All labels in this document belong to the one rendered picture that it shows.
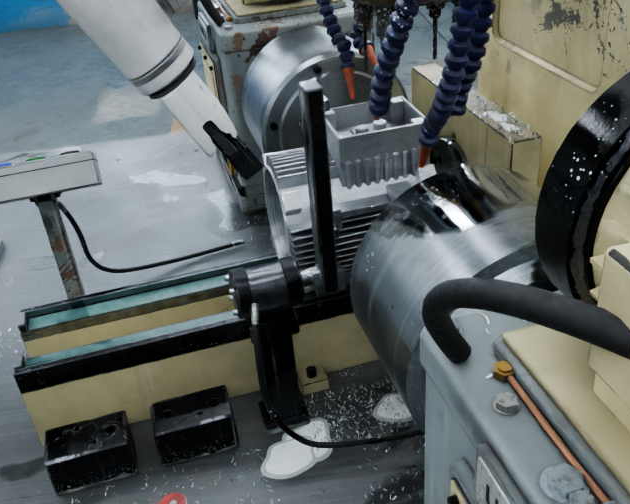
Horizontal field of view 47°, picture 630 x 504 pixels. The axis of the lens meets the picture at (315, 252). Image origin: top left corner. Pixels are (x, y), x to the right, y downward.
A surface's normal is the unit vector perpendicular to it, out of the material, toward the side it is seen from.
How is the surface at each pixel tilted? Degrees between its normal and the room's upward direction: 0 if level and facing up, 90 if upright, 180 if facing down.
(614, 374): 90
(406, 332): 69
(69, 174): 64
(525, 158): 90
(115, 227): 0
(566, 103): 90
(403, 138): 90
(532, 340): 0
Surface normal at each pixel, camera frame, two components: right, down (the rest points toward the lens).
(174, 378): 0.28, 0.50
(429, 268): -0.71, -0.47
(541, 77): -0.96, 0.22
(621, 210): -0.91, -0.12
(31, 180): 0.22, 0.07
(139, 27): 0.52, 0.28
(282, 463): -0.08, -0.84
